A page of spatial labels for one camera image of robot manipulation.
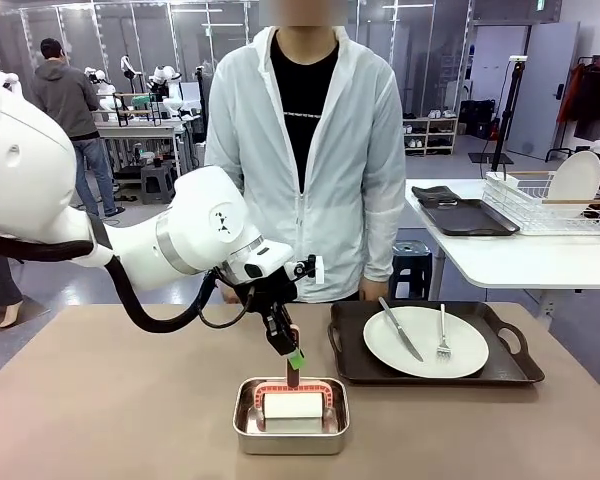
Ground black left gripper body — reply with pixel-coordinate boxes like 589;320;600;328
247;279;295;321

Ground person in white jacket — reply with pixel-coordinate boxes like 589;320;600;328
204;24;406;304

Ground black-white hanging robot gripper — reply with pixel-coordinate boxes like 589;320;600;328
120;54;144;81

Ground white round plate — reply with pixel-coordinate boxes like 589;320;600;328
548;150;600;219
363;305;490;379

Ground gray plastic stool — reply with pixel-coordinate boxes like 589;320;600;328
140;162;177;204

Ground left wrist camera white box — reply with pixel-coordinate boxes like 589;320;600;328
284;253;326;286

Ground white background desk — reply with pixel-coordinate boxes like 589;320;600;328
94;119;186;176

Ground silver fork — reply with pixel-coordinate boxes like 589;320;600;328
434;303;451;359

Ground wooden shoe rack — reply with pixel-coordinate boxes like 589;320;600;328
402;115;459;155

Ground silver table knife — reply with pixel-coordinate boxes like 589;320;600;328
378;296;425;362

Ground black clothes rack with coats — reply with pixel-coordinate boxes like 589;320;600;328
547;54;600;164

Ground red-handled white lint roller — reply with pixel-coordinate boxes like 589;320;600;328
252;324;334;421

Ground dark brown serving tray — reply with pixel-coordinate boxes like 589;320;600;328
412;198;521;237
328;299;546;386

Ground dark blue plastic stool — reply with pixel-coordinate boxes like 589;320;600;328
389;240;434;301

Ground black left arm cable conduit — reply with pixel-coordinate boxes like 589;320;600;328
0;219;255;335

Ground black frame wooden shelf rack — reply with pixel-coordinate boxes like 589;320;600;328
113;92;164;126

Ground person's left hand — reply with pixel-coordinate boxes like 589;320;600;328
358;278;389;301

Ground person's left forearm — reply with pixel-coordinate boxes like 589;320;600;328
362;204;406;284

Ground white side table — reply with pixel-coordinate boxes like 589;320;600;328
404;178;600;321

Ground rectangular stainless steel tray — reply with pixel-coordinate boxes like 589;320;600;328
232;377;351;455

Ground white wire dish rack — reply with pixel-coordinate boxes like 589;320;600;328
482;170;600;236

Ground black camera tripod stand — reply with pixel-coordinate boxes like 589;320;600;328
482;55;529;174

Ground black stacked boxes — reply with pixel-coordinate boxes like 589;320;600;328
459;99;496;139

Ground man in gray hoodie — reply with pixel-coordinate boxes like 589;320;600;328
32;38;126;217

